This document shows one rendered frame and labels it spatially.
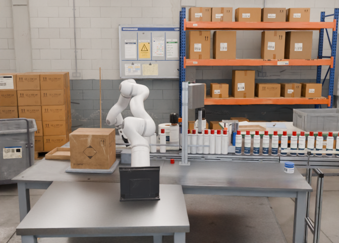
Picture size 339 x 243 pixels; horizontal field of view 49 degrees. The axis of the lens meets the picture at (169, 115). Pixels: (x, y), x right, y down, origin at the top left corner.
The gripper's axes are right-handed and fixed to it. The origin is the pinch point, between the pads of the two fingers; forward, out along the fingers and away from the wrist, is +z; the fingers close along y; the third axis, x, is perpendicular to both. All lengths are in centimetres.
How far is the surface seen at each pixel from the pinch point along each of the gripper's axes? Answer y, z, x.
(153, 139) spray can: -2.7, 3.2, -23.7
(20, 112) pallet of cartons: 254, -62, 217
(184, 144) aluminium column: -16, 12, -49
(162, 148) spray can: -2.6, 12.7, -28.5
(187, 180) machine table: -56, 30, -48
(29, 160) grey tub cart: 124, 1, 162
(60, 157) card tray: -13, -10, 55
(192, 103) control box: -18, -17, -66
